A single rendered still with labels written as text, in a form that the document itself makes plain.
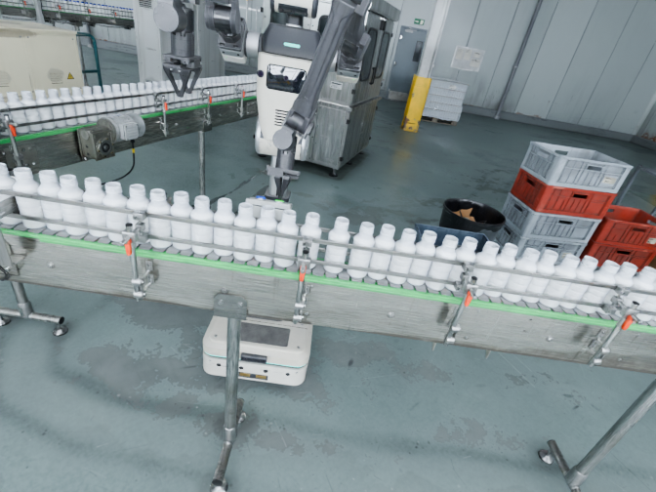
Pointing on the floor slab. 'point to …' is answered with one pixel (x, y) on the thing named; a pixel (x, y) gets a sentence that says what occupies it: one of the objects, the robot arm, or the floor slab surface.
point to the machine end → (348, 124)
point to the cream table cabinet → (37, 59)
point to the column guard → (415, 103)
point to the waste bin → (471, 216)
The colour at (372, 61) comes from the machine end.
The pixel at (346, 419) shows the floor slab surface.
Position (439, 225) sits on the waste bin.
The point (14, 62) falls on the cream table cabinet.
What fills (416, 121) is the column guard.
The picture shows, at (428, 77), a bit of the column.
